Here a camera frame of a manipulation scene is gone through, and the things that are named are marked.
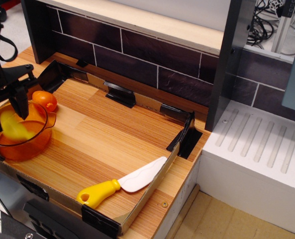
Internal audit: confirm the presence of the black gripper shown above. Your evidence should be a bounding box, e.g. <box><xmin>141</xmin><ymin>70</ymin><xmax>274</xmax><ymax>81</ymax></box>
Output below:
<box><xmin>0</xmin><ymin>64</ymin><xmax>38</xmax><ymax>132</ymax></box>

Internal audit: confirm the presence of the yellow toy banana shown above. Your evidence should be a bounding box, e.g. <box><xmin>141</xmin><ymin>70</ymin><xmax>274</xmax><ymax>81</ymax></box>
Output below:
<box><xmin>0</xmin><ymin>111</ymin><xmax>35</xmax><ymax>141</ymax></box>

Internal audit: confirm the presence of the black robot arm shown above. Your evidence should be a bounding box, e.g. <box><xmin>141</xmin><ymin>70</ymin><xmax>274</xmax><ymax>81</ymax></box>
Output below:
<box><xmin>0</xmin><ymin>21</ymin><xmax>38</xmax><ymax>132</ymax></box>

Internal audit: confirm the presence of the orange transparent plastic pot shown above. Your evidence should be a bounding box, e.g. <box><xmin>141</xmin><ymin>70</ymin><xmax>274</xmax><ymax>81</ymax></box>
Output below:
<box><xmin>0</xmin><ymin>101</ymin><xmax>56</xmax><ymax>161</ymax></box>

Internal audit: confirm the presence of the cardboard fence with black tape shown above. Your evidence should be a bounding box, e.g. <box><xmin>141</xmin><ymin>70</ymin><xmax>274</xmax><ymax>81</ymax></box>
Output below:
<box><xmin>0</xmin><ymin>60</ymin><xmax>207</xmax><ymax>239</ymax></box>

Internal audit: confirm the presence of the orange toy fruit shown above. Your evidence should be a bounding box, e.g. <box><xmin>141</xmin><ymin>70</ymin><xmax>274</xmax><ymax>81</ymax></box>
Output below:
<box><xmin>32</xmin><ymin>91</ymin><xmax>57</xmax><ymax>112</ymax></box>

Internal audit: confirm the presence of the black caster wheel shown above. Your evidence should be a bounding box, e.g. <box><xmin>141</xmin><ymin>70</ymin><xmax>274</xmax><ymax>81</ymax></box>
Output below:
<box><xmin>0</xmin><ymin>6</ymin><xmax>7</xmax><ymax>22</ymax></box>

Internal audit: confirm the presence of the white dish drain board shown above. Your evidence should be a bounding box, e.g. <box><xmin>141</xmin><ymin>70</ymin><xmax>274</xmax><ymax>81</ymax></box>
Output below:
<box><xmin>202</xmin><ymin>101</ymin><xmax>295</xmax><ymax>189</ymax></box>

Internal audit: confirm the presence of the yellow handled white toy knife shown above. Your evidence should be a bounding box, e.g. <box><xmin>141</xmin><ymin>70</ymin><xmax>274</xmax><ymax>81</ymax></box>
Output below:
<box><xmin>76</xmin><ymin>156</ymin><xmax>167</xmax><ymax>209</ymax></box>

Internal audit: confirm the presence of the dark grey shelf post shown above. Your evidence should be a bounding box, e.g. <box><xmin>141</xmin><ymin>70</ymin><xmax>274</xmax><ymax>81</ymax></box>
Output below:
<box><xmin>205</xmin><ymin>0</ymin><xmax>256</xmax><ymax>131</ymax></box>

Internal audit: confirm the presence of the bundle of black cables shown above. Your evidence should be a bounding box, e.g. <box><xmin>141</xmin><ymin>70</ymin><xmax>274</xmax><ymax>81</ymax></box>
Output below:
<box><xmin>246</xmin><ymin>0</ymin><xmax>285</xmax><ymax>47</ymax></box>

